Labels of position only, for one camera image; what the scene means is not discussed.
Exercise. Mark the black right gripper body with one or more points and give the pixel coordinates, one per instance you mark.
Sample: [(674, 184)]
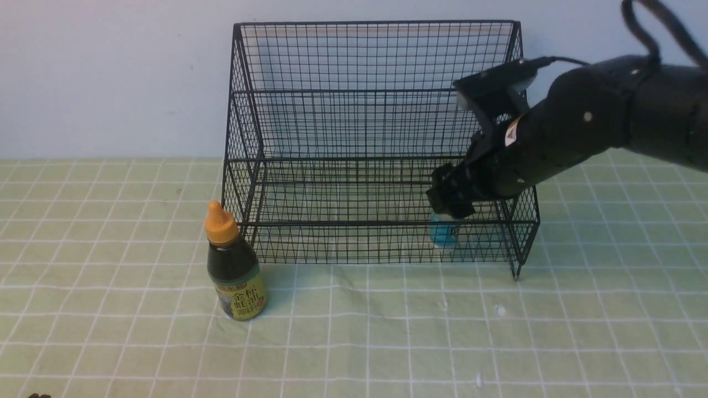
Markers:
[(506, 157)]

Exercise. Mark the small blue bottle green cap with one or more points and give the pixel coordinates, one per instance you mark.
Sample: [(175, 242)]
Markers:
[(443, 230)]

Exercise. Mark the dark sauce bottle orange cap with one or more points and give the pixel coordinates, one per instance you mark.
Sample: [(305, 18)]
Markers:
[(233, 266)]

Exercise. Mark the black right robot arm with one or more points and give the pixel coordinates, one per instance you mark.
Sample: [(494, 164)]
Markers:
[(649, 109)]

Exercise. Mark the green checkered tablecloth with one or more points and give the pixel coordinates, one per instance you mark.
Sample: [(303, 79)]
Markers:
[(105, 294)]

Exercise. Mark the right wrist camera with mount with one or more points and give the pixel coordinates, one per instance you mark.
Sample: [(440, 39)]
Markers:
[(495, 97)]

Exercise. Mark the black wire mesh rack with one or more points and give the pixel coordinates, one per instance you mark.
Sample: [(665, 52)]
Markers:
[(335, 129)]

